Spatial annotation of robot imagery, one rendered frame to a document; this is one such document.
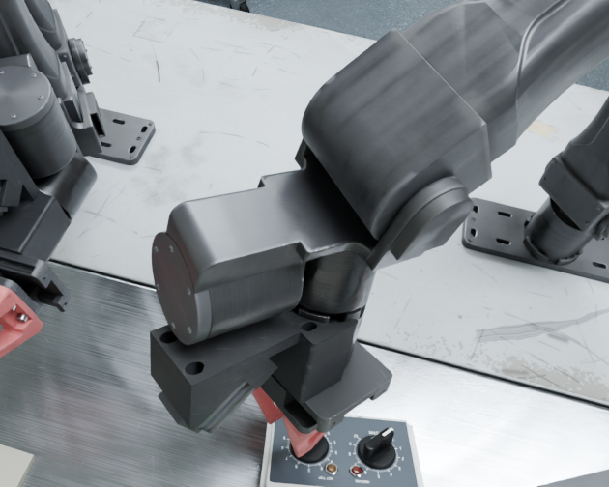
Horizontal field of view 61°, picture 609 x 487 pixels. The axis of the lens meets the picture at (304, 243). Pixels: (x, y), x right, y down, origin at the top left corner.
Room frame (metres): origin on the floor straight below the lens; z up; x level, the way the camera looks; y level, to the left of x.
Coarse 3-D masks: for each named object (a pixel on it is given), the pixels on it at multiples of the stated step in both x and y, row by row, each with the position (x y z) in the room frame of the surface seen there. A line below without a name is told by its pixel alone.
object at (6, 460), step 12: (0, 444) 0.06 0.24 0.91; (0, 456) 0.05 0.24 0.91; (12, 456) 0.05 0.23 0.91; (24, 456) 0.05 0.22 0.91; (36, 456) 0.05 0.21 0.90; (0, 468) 0.04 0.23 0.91; (12, 468) 0.04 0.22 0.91; (24, 468) 0.04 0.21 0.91; (0, 480) 0.03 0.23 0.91; (12, 480) 0.03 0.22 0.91
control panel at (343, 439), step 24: (336, 432) 0.10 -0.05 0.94; (360, 432) 0.10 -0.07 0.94; (288, 456) 0.07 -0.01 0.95; (336, 456) 0.08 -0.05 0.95; (408, 456) 0.08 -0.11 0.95; (288, 480) 0.05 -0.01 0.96; (312, 480) 0.05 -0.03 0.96; (336, 480) 0.06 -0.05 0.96; (360, 480) 0.06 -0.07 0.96; (384, 480) 0.06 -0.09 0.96; (408, 480) 0.06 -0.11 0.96
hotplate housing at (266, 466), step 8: (352, 416) 0.12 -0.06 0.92; (360, 416) 0.12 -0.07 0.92; (272, 424) 0.10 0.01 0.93; (408, 424) 0.11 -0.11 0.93; (272, 432) 0.09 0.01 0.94; (408, 432) 0.11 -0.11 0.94; (272, 440) 0.08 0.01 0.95; (264, 448) 0.08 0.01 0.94; (272, 448) 0.08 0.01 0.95; (416, 448) 0.09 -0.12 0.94; (264, 456) 0.07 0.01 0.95; (416, 456) 0.09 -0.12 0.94; (264, 464) 0.06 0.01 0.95; (416, 464) 0.08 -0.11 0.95; (264, 472) 0.06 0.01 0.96; (416, 472) 0.07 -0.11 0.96; (264, 480) 0.05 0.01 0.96
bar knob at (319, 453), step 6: (324, 438) 0.09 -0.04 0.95; (318, 444) 0.08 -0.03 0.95; (324, 444) 0.08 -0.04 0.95; (312, 450) 0.08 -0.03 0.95; (318, 450) 0.08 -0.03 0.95; (324, 450) 0.08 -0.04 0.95; (306, 456) 0.07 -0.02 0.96; (312, 456) 0.07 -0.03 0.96; (318, 456) 0.07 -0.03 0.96; (324, 456) 0.08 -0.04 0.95; (306, 462) 0.07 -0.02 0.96; (312, 462) 0.07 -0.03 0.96
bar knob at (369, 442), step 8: (384, 432) 0.10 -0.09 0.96; (392, 432) 0.10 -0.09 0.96; (368, 440) 0.09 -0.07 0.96; (376, 440) 0.09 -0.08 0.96; (384, 440) 0.09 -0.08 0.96; (360, 448) 0.09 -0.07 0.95; (368, 448) 0.08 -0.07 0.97; (376, 448) 0.08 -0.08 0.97; (384, 448) 0.09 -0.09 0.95; (392, 448) 0.09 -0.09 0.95; (360, 456) 0.08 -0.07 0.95; (368, 456) 0.08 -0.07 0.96; (376, 456) 0.08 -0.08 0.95; (384, 456) 0.08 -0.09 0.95; (392, 456) 0.08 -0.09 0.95; (368, 464) 0.07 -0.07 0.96; (376, 464) 0.07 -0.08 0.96; (384, 464) 0.07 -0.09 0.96
